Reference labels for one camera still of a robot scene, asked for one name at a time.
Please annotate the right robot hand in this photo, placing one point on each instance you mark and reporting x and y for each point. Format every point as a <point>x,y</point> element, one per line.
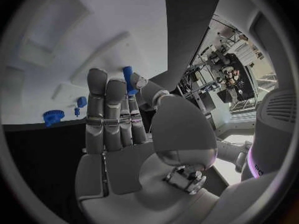
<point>130,171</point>

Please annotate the long thin blue cylinder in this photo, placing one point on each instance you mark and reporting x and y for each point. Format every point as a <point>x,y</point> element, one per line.
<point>128,74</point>

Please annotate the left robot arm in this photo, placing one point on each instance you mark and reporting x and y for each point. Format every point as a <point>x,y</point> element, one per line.
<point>230,152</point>

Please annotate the white task board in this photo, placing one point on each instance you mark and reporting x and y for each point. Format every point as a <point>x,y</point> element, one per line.
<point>116,22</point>

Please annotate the blue plug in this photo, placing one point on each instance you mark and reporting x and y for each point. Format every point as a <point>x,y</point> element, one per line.
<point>82,101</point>
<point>77,112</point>

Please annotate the blue gear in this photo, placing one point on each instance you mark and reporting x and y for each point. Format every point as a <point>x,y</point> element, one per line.
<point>52,116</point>

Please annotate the workshop equipment rack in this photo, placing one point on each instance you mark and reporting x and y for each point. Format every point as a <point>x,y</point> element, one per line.
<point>205,89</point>

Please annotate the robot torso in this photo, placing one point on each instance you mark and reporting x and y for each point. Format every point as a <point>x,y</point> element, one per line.
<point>273,134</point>

